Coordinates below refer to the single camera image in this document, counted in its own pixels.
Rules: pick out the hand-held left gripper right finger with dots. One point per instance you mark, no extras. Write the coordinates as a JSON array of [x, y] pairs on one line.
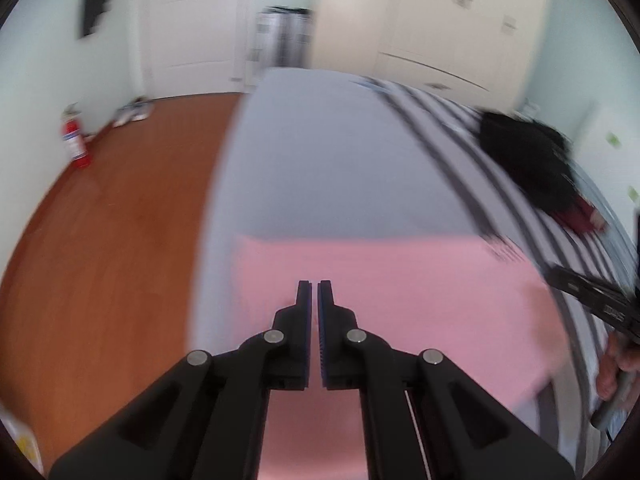
[[325, 332]]

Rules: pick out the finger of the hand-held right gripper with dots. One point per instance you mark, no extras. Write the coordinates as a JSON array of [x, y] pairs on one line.
[[570, 282]]

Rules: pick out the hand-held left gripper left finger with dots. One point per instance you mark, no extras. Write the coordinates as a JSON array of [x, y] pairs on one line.
[[306, 332]]

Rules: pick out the pink printed t-shirt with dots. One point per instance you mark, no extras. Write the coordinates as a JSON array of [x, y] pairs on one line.
[[400, 280]]

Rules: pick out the person's right hand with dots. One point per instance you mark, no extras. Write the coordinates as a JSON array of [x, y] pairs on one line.
[[607, 375]]

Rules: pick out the maroon garment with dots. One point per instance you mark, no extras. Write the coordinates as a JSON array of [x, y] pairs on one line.
[[580, 217]]

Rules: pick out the black garment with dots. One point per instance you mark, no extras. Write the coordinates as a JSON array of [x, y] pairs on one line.
[[525, 160]]

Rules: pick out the cluttered bedside shelf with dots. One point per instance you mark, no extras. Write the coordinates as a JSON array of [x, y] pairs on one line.
[[530, 110]]

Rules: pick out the pair of white shoes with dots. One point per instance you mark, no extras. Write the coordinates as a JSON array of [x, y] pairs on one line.
[[131, 112]]

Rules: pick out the cream wardrobe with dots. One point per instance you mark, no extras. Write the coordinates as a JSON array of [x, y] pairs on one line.
[[440, 15]]

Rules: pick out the red fire extinguisher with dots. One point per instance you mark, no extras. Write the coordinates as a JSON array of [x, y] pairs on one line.
[[75, 140]]

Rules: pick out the white yellow packet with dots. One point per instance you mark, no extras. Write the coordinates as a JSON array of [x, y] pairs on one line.
[[20, 440]]

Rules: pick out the white door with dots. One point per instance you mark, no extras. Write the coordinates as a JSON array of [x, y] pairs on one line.
[[190, 25]]

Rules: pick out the green wall sticker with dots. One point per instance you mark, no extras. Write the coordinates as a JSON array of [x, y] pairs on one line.
[[613, 139], [633, 195]]

